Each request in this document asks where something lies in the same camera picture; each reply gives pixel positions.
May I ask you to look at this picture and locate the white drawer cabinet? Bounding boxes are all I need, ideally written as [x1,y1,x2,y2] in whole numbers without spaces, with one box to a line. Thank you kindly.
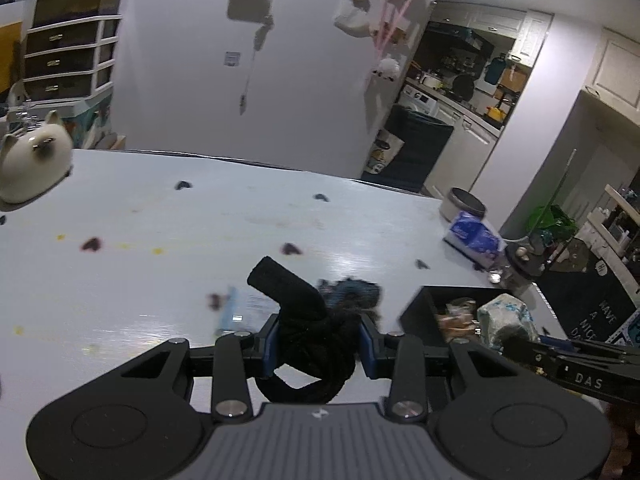
[23,15,122,102]

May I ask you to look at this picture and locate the black storage box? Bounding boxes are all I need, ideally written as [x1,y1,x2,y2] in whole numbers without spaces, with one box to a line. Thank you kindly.
[399,286,503,347]

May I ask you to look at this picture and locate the grey round tin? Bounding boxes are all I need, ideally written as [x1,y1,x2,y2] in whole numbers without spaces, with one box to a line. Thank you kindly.
[439,188,486,222]

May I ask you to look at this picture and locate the white ceramic cat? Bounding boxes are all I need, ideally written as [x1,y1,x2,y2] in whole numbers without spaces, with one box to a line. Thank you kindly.
[0,110,74,204]

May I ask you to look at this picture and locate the printed tote bag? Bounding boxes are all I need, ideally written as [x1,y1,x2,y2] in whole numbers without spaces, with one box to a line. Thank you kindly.
[363,129,405,174]

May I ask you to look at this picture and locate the clear jar black lid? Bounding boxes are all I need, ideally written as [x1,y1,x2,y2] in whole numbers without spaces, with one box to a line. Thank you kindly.
[503,244,546,295]

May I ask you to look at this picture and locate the white washing machine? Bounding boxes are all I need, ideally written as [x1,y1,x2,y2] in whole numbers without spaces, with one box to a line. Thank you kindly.
[398,84,438,117]

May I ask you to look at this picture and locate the dark green chair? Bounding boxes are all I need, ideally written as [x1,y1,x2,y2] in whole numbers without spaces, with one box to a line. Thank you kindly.
[361,104,454,193]

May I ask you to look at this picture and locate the person's right hand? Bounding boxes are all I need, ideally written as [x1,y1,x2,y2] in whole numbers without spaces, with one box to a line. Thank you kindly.
[600,404,639,479]

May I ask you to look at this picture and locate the green plastic bag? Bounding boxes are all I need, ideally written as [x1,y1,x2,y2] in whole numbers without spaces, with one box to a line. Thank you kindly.
[525,205,578,247]

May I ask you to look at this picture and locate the blue tissue pack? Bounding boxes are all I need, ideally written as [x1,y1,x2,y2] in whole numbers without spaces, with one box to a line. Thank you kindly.
[444,210,506,269]

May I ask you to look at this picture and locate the dark blue fuzzy scrunchie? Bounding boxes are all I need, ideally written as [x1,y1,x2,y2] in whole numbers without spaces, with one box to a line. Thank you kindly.
[317,278,382,325]

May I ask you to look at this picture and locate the beige satin scrunchie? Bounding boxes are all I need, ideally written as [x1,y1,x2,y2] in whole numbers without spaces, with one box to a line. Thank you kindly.
[436,298,478,341]

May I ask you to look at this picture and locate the blue floral fabric pouch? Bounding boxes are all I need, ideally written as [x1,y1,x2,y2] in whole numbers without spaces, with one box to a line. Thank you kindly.
[476,294,539,350]

